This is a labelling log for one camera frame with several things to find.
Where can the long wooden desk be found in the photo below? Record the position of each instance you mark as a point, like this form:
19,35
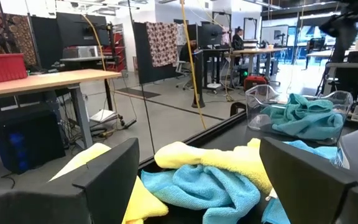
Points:
256,50

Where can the person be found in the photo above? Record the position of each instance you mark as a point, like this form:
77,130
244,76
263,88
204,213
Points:
238,40
187,51

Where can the black standing desk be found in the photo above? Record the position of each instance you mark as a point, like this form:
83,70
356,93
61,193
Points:
199,77

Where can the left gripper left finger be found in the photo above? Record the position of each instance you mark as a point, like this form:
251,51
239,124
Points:
98,199

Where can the wooden top desk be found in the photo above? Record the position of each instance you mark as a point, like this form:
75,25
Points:
42,81

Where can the grey desk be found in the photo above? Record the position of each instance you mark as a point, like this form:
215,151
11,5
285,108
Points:
353,65

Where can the black arched clamp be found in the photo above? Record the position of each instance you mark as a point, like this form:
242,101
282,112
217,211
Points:
232,109

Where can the black tower blue light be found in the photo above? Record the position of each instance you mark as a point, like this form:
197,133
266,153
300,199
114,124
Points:
42,137

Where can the red black machine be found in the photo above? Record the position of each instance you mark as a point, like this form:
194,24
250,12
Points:
255,81

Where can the office chair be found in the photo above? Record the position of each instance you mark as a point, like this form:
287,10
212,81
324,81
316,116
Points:
183,67

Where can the grey metal box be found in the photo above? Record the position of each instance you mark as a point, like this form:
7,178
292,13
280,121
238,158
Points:
79,52

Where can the yellow microfiber towel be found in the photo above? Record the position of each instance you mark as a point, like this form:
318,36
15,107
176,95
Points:
216,155
148,205

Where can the white flat box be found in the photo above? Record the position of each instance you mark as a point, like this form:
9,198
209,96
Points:
102,115

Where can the black framed whiteboard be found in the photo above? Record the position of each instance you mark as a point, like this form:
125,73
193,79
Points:
250,29

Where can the red patterned cloth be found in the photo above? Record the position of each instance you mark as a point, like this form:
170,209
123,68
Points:
20,34

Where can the red shelf rack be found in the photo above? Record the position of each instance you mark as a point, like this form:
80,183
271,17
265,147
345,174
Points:
118,59

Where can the red plastic bin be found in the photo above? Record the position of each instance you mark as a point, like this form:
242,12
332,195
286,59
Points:
2,68

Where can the blue microfiber towel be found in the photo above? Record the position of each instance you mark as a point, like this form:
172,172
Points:
204,189
322,151
306,127

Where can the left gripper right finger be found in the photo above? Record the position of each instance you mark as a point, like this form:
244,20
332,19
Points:
315,196

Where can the dark floor mat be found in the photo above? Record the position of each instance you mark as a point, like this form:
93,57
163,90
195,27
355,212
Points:
138,93

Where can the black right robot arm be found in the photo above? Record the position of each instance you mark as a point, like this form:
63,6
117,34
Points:
337,25

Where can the white brown patterned cloth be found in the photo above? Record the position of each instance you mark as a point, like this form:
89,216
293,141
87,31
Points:
162,43

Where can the clear plastic basket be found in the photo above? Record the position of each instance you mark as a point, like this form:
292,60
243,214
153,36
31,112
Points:
256,102

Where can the black partition panel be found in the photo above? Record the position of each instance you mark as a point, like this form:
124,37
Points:
45,43
154,74

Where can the teal microfiber towel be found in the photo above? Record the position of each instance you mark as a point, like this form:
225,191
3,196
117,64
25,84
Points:
300,102

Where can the black monitor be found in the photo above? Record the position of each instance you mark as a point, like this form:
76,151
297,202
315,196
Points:
79,31
211,34

